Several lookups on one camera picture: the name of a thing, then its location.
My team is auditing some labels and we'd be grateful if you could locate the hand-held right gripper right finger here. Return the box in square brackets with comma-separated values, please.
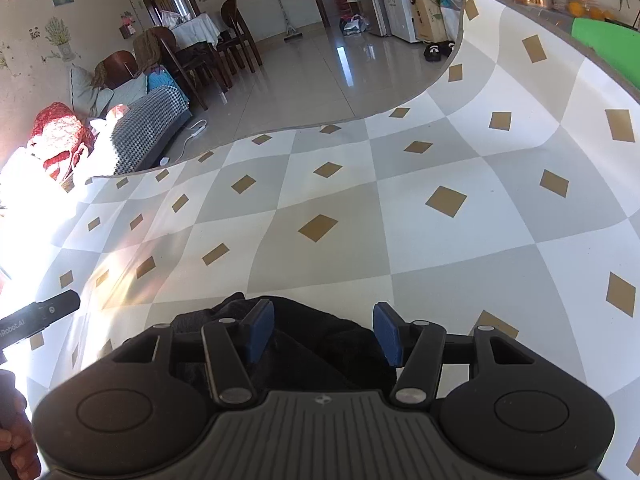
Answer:
[374, 302, 533, 407]

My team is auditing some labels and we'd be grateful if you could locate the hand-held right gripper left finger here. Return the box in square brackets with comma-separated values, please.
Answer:
[112, 298, 275, 407]

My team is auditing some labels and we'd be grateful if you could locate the black t-shirt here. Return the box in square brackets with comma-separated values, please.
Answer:
[172, 294, 401, 394]

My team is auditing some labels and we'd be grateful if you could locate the person's left hand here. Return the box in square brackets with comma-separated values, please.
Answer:
[0, 369, 43, 480]

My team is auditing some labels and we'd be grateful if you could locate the red patterned cloth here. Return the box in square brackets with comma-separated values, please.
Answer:
[27, 101, 96, 182]

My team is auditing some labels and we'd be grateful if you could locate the houndstooth blanket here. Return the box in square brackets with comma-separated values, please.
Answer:
[110, 85, 192, 174]

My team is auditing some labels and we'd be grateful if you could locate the grey pillow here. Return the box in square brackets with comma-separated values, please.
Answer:
[69, 65, 151, 119]

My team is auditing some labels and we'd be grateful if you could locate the dark wooden chair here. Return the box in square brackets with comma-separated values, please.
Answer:
[101, 50, 139, 89]
[219, 0, 264, 74]
[149, 25, 209, 112]

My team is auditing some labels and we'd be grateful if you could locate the blue cloth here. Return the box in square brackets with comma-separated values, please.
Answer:
[146, 67, 176, 94]

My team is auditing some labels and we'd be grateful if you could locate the brown garment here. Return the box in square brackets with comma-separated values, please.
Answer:
[132, 27, 162, 74]

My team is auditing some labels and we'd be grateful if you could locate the broom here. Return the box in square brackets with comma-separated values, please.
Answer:
[270, 0, 304, 43]

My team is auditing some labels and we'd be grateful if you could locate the dining table with white cloth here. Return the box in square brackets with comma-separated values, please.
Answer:
[160, 10, 224, 52]

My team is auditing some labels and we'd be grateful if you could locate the plastic bag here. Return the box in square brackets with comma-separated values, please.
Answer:
[340, 14, 371, 36]

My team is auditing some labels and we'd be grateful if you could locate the cardboard box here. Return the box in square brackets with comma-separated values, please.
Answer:
[411, 0, 452, 42]

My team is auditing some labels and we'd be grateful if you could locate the small white refrigerator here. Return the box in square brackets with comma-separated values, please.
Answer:
[372, 0, 427, 44]

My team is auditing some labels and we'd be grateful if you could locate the green board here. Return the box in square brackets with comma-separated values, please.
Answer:
[571, 17, 640, 92]

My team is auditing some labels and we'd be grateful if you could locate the lavender wall sticker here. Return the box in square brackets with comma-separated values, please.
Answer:
[45, 17, 82, 62]

